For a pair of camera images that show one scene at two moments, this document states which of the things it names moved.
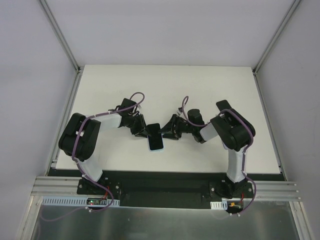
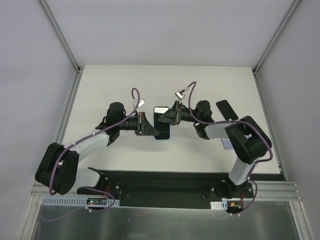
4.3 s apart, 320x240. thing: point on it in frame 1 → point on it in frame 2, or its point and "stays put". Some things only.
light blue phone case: [156, 150] → [163, 129]
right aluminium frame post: [294, 5] stays put
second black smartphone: [223, 105] stays put
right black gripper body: [175, 126] → [178, 112]
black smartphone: [155, 139] → [162, 128]
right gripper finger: [168, 128] → [172, 112]
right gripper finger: [170, 135] → [168, 117]
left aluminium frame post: [60, 36] stays put
